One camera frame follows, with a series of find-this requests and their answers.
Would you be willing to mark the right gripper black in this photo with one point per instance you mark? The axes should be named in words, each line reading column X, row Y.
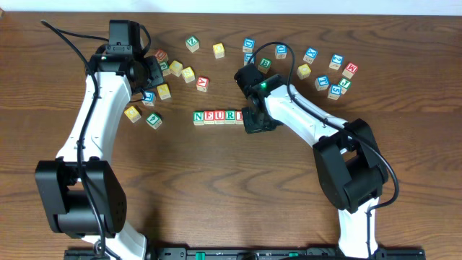
column 253, row 120

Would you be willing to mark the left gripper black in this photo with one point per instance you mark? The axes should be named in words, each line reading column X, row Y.
column 154, row 72

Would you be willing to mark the red I block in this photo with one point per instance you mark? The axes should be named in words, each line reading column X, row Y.
column 239, row 117

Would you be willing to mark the green R block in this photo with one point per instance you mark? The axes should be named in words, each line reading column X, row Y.
column 230, row 117

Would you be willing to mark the red u block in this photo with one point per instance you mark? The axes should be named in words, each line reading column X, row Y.
column 219, row 117
column 161, row 55

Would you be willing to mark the red E block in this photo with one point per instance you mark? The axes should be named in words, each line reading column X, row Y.
column 209, row 117

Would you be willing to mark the green N block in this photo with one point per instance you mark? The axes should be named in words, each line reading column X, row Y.
column 198, row 118

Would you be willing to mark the blue S block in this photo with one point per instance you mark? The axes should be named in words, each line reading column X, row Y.
column 334, row 92

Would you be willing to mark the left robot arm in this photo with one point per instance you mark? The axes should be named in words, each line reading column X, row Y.
column 80, row 193

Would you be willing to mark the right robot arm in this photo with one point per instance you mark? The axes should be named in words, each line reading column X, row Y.
column 346, row 155

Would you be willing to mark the green J block left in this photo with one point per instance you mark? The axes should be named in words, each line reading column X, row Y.
column 165, row 68

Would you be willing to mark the green j block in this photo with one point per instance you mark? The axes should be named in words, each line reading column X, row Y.
column 344, row 84
column 165, row 68

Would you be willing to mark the yellow block middle left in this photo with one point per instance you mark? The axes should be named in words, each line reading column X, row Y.
column 164, row 91

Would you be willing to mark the blue L block left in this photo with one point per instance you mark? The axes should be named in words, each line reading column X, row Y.
column 149, row 99

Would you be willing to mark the blue l block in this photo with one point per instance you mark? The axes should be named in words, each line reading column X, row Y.
column 149, row 99
column 248, row 58

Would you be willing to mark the yellow block upper left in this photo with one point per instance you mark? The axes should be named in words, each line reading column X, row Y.
column 176, row 68

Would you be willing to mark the yellow block beside R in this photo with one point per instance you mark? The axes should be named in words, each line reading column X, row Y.
column 188, row 74

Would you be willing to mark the green 4 block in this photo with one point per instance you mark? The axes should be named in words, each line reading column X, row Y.
column 154, row 120

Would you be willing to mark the yellow block lower left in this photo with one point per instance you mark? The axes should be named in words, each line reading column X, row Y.
column 133, row 113

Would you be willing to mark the red A block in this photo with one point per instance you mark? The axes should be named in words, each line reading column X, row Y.
column 202, row 84

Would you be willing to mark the green Z block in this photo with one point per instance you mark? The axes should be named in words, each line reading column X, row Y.
column 192, row 44

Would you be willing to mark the green B block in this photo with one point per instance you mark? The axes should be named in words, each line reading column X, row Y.
column 264, row 65

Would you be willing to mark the yellow block right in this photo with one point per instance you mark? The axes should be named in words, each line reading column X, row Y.
column 303, row 71

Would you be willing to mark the yellow O block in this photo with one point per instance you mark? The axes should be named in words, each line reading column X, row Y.
column 219, row 50

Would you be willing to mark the blue L block centre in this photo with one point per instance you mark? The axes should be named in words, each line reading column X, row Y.
column 248, row 58

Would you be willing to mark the blue D block right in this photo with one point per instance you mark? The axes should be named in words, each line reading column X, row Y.
column 280, row 51

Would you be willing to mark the blue d block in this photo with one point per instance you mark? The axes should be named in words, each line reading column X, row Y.
column 248, row 45
column 280, row 51

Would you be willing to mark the blue D block upper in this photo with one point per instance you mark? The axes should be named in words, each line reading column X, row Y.
column 248, row 45

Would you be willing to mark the blue X block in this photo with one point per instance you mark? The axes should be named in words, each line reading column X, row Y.
column 310, row 55

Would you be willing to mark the green J block right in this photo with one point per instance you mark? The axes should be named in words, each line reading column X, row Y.
column 344, row 84

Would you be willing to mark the blue Z block right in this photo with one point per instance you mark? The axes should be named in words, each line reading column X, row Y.
column 336, row 62

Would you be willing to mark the red M block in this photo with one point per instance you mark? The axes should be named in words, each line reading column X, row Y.
column 350, row 70

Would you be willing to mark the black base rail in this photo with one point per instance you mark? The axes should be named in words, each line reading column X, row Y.
column 268, row 254

